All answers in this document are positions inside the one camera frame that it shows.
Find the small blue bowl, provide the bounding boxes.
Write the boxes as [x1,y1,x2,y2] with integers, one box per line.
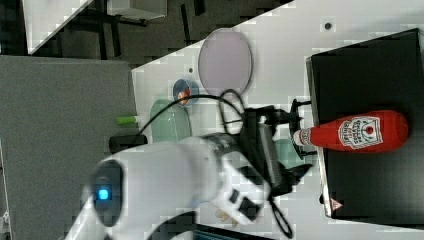
[173,79,199,106]

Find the orange slice toy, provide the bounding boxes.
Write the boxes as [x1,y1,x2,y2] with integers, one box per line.
[177,88,191,106]

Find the green oval colander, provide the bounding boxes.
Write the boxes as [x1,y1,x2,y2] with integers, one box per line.
[151,105,192,142]

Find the green cylinder object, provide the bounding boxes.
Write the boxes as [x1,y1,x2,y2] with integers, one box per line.
[117,116,137,125]

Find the black toaster oven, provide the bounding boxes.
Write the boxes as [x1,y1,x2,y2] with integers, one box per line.
[291,28,423,229]

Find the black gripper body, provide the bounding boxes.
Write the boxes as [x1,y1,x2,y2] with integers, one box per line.
[240,106,292,197]

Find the red ketchup bottle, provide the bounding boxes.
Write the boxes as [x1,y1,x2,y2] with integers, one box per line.
[292,110,409,153]

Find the green mug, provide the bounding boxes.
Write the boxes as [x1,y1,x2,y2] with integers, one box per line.
[275,139,303,168]

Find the purple round plate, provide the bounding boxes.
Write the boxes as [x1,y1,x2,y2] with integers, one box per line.
[198,28,252,96]

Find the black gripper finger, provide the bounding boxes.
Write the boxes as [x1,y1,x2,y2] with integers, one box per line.
[275,109,302,124]
[283,164,313,186]

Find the black cable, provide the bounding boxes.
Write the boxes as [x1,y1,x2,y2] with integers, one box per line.
[136,88,294,239]

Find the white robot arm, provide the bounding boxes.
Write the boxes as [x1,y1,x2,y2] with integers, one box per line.
[64,106,310,240]

